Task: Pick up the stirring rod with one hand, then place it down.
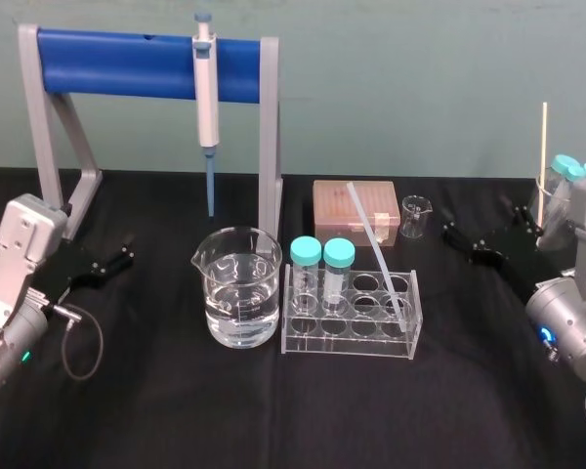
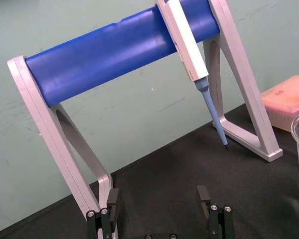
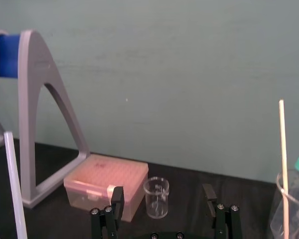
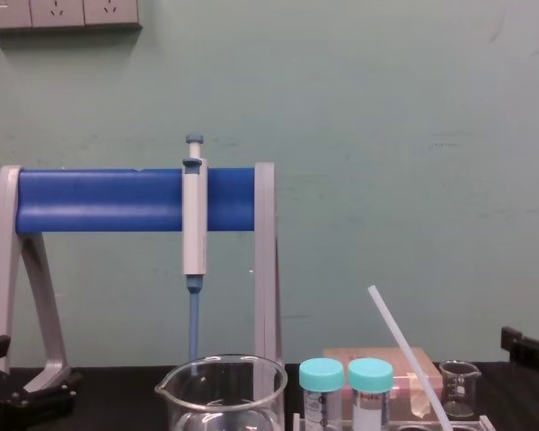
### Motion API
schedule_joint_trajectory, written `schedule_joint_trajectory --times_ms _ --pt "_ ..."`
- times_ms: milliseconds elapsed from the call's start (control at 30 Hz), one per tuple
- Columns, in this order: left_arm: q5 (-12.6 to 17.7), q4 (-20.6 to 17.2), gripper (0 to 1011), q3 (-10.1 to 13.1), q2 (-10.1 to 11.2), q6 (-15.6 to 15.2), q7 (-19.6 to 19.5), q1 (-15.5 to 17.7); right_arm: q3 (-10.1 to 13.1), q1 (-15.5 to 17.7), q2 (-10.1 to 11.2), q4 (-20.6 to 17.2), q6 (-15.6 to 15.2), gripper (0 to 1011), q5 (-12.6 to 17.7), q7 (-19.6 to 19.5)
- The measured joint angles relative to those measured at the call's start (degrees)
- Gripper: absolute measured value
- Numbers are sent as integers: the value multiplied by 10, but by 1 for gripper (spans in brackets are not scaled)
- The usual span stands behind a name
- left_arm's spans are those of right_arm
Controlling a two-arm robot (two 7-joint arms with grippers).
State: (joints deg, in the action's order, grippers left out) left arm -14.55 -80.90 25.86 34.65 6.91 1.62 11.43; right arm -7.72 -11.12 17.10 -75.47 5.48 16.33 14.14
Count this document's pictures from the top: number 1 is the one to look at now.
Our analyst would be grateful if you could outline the large glass beaker with water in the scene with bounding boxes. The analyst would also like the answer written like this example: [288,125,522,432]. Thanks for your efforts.
[190,225,284,350]

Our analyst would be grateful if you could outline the blue stand crossbar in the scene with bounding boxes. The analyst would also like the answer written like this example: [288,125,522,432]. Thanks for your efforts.
[35,27,264,106]

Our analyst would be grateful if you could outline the thin dark gripper cable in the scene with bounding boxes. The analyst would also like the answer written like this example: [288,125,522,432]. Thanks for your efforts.
[45,301,105,382]

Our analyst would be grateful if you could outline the thin wooden stick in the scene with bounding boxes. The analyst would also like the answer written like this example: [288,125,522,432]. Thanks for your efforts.
[536,102,549,230]

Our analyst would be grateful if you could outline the grey pipette stand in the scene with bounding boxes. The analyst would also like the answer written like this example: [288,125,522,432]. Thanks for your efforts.
[17,22,284,254]

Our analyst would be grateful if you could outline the white pipette with blue tip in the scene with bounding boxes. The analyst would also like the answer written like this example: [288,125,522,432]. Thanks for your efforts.
[190,12,223,219]

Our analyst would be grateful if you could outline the pink pipette tip box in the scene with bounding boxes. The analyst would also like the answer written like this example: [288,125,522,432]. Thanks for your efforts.
[313,179,403,246]

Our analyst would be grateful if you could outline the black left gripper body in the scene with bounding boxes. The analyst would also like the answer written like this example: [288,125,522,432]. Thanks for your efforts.
[30,237,102,308]

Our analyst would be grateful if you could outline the clear acrylic tube rack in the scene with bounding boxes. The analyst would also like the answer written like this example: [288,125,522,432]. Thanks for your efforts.
[278,263,424,361]

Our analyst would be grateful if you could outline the black table cloth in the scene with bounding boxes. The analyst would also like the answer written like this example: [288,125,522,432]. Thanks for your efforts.
[0,166,586,469]

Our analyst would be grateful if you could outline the clear beaker holding tubes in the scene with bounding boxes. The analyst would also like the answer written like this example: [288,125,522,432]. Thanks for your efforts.
[528,166,576,251]

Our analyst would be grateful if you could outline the teal-capped clear tube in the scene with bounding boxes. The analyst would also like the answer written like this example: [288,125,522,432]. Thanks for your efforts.
[322,237,356,315]
[289,235,322,315]

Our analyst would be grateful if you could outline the clear stirring rod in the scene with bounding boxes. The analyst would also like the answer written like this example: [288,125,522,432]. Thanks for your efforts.
[346,182,406,339]

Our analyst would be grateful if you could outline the small empty glass beaker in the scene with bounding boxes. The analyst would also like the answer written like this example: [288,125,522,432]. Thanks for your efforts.
[400,193,434,239]

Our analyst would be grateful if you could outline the small beige tape piece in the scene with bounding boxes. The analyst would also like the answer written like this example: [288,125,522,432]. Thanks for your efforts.
[372,212,392,243]

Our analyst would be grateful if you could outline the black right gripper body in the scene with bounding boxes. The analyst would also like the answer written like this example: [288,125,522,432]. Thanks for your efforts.
[472,228,576,300]

